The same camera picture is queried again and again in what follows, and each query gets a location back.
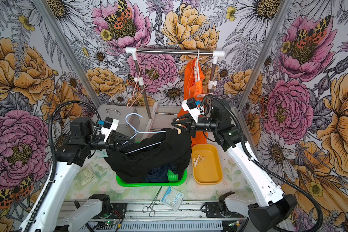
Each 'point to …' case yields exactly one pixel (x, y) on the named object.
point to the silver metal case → (119, 112)
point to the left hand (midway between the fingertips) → (134, 144)
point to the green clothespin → (104, 154)
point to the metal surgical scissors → (152, 213)
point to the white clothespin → (198, 159)
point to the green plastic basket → (172, 181)
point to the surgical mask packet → (172, 198)
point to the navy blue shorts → (159, 174)
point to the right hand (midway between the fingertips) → (173, 125)
